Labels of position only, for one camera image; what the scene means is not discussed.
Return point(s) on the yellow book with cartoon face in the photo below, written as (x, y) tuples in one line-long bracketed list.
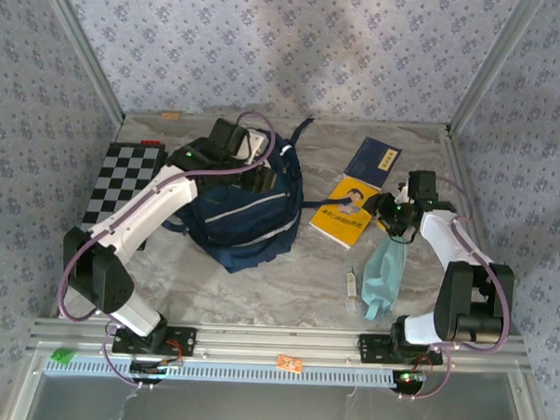
[(340, 222)]

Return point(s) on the light blue face mask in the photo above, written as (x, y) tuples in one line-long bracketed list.
[(379, 279)]

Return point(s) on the navy book with yellow label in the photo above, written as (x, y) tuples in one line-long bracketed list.
[(370, 163)]

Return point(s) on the navy blue backpack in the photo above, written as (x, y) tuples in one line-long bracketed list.
[(242, 227)]

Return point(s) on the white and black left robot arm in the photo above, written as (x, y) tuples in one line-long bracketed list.
[(141, 204)]

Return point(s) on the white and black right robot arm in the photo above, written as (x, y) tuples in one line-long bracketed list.
[(439, 235)]

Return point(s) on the small orange table label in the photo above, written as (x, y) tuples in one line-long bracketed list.
[(170, 116)]

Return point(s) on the small tube in clear packet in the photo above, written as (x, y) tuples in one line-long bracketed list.
[(351, 285)]

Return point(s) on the black and grey chessboard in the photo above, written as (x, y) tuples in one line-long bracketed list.
[(119, 175)]

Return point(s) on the black controller board plate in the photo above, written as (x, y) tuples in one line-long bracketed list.
[(154, 369), (408, 380)]

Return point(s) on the grey metal panel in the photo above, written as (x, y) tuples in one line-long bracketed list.
[(271, 409)]

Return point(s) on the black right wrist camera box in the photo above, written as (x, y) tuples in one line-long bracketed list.
[(422, 184)]

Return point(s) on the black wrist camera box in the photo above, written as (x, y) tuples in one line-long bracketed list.
[(422, 184), (225, 135)]

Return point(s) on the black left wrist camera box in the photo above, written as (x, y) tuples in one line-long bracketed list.
[(225, 135)]

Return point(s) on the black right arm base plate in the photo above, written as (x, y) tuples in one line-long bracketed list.
[(371, 349)]

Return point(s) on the aluminium frame post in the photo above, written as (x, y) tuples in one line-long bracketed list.
[(87, 57), (490, 75)]

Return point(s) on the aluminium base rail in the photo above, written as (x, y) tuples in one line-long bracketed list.
[(274, 340)]

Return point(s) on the orange label on rail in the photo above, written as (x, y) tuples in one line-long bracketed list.
[(289, 363)]

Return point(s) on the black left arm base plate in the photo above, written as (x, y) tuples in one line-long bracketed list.
[(181, 340)]

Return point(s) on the green tag on rail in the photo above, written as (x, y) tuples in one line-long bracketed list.
[(62, 356)]

